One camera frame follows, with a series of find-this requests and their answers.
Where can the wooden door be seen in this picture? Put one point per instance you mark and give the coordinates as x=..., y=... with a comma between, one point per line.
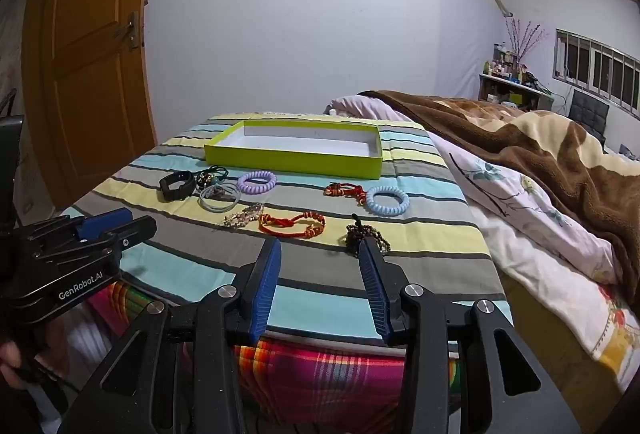
x=90, y=88

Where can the black chair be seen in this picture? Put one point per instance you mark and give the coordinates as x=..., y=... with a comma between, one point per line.
x=590, y=111

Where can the yellow bed base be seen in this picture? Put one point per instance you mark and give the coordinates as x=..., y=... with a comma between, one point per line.
x=545, y=334

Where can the barred window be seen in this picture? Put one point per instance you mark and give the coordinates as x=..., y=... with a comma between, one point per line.
x=600, y=63

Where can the purple flower branches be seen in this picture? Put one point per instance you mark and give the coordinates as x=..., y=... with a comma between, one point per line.
x=525, y=41

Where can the black wristband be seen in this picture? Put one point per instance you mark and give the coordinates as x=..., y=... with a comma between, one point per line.
x=172, y=189

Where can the group of bottles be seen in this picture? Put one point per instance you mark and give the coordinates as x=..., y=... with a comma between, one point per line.
x=505, y=66

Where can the brown fleece blanket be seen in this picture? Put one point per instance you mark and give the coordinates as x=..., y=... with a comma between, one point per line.
x=575, y=163

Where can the white floral duvet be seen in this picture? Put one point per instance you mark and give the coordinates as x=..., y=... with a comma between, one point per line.
x=525, y=234

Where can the colourful plaid cloth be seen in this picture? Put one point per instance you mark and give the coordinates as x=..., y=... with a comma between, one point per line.
x=300, y=379

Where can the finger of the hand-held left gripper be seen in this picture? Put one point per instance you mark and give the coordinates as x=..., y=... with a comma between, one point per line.
x=132, y=231
x=102, y=221

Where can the green shallow box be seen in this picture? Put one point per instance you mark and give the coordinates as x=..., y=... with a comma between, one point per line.
x=300, y=163

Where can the striped bed sheet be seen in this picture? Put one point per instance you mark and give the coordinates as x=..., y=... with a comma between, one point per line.
x=200, y=264

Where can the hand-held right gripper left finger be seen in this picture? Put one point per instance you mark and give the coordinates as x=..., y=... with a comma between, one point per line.
x=267, y=294

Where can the person's left hand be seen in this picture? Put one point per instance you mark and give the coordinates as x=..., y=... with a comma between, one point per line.
x=9, y=361

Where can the pink quilt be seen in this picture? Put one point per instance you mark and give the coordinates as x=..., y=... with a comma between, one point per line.
x=360, y=106

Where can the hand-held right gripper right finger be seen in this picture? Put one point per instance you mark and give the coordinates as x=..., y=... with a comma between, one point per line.
x=375, y=294

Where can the cluttered shelf desk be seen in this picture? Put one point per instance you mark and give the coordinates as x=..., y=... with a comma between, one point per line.
x=500, y=88

